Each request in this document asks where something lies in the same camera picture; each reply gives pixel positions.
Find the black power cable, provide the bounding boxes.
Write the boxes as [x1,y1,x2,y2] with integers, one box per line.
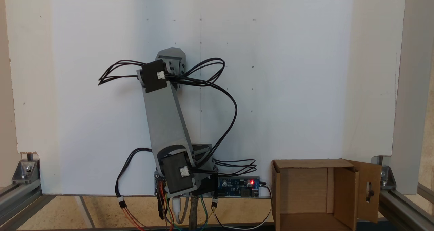
[115,148,154,210]

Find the white paper sheet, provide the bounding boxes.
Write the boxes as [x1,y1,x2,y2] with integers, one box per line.
[50,0,353,196]

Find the open cardboard box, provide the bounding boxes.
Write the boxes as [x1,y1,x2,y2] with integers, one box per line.
[271,158,382,231]

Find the aluminium frame rail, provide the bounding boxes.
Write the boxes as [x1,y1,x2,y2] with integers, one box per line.
[0,181,57,231]
[378,182,434,231]

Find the grey-mounted motor driver board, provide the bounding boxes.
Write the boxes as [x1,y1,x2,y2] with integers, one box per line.
[154,171,167,197]

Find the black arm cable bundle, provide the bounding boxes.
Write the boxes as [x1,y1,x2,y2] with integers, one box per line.
[210,158,258,178]

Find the aluminium corner bracket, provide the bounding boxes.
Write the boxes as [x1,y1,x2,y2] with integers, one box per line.
[379,165,397,191]
[12,159,41,185]

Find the coloured jumper wires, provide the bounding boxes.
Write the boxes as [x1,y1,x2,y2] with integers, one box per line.
[157,182,209,231]

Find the black gripper motor cable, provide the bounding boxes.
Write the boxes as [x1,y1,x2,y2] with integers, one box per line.
[98,57,238,169]

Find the blue circuit board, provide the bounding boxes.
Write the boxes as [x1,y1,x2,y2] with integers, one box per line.
[216,176,261,198]

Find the orange and red wires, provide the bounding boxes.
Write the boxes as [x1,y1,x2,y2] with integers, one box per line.
[121,206,147,231]

